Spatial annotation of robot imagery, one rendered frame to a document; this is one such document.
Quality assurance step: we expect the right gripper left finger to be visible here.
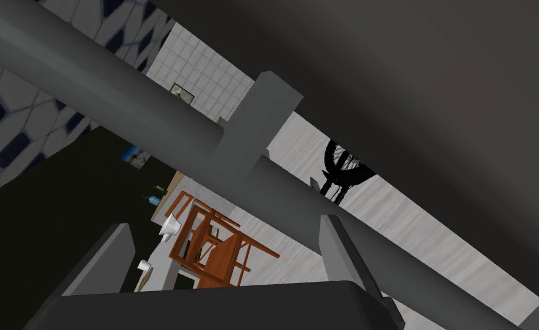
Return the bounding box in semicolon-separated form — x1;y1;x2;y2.
40;222;136;305

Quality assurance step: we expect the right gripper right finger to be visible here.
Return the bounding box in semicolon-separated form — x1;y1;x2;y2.
319;214;407;330

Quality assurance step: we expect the pale table with cups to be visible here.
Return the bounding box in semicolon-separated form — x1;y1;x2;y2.
134;171;198;294

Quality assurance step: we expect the black bicycle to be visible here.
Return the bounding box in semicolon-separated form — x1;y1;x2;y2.
319;139;377;206

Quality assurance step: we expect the brown wooden chair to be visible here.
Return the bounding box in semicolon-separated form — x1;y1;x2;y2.
164;190;198;222
168;203;281;289

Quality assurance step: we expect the blue wall picture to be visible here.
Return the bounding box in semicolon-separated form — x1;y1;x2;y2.
120;144;152;170

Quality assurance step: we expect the grey bar handle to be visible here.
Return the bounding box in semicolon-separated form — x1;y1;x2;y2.
0;0;539;330

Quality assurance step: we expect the dark framed wall picture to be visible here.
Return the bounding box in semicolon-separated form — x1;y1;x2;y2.
169;82;196;106

